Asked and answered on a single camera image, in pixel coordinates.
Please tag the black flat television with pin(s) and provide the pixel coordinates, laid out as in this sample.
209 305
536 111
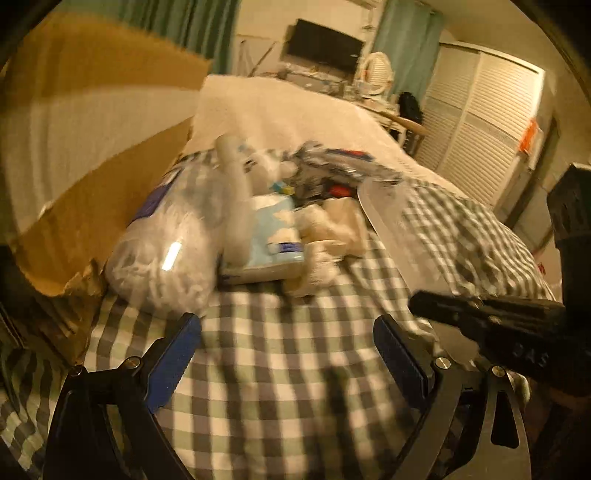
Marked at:
323 46

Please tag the blue tissue pack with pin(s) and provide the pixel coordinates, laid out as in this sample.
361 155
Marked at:
272 230

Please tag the crumpled foil packets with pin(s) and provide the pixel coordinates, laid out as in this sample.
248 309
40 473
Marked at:
341 166

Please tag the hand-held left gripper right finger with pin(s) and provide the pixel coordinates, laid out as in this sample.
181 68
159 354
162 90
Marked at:
399 355

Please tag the white plastic tube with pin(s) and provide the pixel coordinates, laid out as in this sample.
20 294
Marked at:
235 198

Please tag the white oval mirror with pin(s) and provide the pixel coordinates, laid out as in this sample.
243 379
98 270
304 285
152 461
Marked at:
374 74

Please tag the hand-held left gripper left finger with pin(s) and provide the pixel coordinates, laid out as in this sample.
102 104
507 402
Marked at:
173 364

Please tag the wide green curtain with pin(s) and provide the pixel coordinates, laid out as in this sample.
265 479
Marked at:
161 27

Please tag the narrow green curtain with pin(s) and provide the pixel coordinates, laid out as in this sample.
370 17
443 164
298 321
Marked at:
406 41

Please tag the checked blanket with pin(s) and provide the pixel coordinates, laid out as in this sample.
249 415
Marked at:
286 360

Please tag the bag of white cotton swabs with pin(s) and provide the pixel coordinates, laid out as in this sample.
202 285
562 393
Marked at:
161 240

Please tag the white plastic packet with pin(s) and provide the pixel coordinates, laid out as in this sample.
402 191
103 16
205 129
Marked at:
272 166

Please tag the white gauze cloth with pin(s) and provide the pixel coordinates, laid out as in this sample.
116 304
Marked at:
332 226

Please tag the brown cardboard box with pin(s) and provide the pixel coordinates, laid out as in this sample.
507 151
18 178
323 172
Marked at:
92 138

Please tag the cluttered television cabinet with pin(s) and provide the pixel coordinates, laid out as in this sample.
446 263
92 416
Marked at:
314 81

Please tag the wooden chair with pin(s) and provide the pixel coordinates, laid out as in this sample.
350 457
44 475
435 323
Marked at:
406 122

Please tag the metal folding rack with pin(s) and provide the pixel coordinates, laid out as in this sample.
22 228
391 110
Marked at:
258 60

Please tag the clear plastic bag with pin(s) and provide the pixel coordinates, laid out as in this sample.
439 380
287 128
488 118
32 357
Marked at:
397 230

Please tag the white fleece blanket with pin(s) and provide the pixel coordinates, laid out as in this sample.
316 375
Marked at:
286 110

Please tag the orange cloth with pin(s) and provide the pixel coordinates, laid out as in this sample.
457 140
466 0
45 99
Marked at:
528 136

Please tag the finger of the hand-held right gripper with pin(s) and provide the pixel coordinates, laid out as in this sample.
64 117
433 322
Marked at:
443 307

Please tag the black bag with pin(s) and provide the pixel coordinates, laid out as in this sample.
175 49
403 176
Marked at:
410 107

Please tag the white dressing table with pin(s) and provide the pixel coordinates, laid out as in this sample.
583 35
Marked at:
369 104

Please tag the white louvred wardrobe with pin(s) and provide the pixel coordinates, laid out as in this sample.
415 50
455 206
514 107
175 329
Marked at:
480 120

